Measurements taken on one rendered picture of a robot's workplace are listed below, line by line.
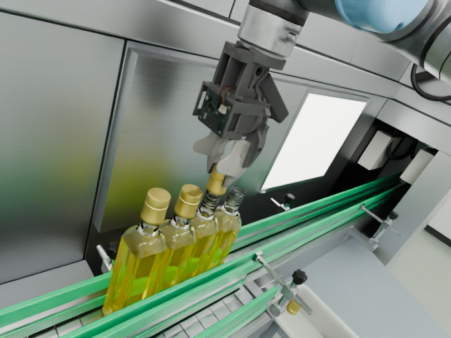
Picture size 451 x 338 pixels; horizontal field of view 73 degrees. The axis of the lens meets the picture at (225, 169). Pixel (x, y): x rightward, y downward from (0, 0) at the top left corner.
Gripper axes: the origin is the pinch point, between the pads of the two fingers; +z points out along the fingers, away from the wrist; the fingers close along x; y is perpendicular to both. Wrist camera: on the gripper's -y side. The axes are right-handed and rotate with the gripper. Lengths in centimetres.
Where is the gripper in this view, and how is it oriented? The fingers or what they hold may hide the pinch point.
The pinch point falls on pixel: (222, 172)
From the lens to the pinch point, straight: 50.7
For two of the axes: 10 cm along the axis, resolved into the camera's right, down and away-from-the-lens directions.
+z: -3.4, 8.3, 4.5
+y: -7.1, 0.9, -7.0
